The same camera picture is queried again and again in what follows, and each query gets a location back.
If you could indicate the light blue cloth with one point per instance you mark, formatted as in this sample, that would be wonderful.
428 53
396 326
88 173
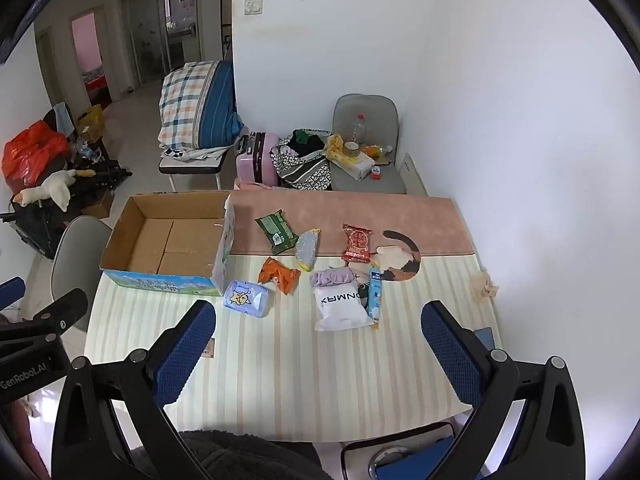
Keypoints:
64 117

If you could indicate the blue stool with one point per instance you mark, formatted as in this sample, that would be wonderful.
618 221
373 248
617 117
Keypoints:
400 452

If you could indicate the clear plastic bottle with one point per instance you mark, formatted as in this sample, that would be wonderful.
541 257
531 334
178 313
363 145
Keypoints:
358 130

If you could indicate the white plastic chair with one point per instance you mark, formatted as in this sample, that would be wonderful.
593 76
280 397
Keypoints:
75 260

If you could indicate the green cloth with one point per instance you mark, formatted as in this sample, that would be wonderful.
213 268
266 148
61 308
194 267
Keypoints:
302 136

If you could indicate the small brown carton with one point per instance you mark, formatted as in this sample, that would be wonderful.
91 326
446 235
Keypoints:
100 205

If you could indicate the light blue tissue pack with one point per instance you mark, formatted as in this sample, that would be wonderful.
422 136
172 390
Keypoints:
245 299

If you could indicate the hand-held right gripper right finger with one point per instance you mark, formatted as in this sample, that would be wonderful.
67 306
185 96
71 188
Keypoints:
450 355

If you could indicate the silver foil packet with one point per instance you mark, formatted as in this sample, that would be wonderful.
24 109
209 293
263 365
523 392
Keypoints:
306 250

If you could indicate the white tissue pack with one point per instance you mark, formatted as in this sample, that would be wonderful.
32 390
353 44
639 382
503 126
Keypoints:
357 165

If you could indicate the glass sliding door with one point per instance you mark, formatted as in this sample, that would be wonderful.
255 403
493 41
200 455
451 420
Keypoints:
150 40

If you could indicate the crumpled tissue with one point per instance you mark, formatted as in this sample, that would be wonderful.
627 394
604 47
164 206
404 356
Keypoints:
484 285

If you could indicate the pink suitcase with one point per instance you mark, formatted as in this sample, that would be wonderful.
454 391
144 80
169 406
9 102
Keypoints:
262 160

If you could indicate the green snack packet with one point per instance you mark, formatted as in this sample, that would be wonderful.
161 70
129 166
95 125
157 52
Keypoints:
276 230

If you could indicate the lilac cloth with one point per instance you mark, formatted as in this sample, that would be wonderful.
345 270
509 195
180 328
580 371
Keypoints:
330 277

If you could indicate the red snack packet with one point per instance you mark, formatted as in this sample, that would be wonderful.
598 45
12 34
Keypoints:
357 245

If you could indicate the yellow packet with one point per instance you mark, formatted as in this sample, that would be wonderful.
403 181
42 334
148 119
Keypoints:
372 150

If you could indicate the black and white patterned bag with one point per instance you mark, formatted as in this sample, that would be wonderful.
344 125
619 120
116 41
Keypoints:
300 172

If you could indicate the white padded bench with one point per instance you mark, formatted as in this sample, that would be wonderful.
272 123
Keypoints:
190 165

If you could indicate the white light switch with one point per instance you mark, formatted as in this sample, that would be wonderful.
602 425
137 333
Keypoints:
254 6

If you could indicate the white packet with black print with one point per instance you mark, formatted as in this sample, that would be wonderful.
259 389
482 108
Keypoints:
342 307

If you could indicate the grey padded chair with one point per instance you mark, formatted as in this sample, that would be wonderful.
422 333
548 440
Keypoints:
360 186

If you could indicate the pink cloth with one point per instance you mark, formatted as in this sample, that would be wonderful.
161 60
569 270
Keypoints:
250 185

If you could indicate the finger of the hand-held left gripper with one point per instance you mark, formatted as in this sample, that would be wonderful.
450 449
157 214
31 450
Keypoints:
11 292
65 307

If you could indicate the brown tape roll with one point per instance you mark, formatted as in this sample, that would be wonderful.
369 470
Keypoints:
351 149

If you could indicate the striped pink cat-print mat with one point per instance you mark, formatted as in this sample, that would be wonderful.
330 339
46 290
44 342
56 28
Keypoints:
280 370

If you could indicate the cardboard box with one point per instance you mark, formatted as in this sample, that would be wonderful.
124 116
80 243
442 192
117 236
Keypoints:
150 245

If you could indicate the white board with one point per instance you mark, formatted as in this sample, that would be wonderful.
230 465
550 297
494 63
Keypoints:
412 175

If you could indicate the red plastic bag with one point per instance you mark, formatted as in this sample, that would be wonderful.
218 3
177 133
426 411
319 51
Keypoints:
30 150

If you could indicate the blue and white packet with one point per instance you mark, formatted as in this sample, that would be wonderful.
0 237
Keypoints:
375 295

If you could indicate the yellow plastic bag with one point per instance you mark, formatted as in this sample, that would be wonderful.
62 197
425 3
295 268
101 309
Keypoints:
334 147

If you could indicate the small red box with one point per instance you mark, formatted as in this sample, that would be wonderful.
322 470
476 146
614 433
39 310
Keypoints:
375 175

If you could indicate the plaid and blue folded quilt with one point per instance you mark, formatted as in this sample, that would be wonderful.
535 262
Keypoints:
190 100

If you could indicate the white goose plush toy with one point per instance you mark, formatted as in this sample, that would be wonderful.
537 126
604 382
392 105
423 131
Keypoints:
55 187

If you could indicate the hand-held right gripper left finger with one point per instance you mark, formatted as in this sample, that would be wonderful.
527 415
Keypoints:
187 355

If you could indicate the yellow shopping bag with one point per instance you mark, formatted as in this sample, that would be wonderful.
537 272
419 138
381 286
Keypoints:
91 122

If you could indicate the orange snack packet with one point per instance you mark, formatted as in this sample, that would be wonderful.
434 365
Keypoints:
280 275

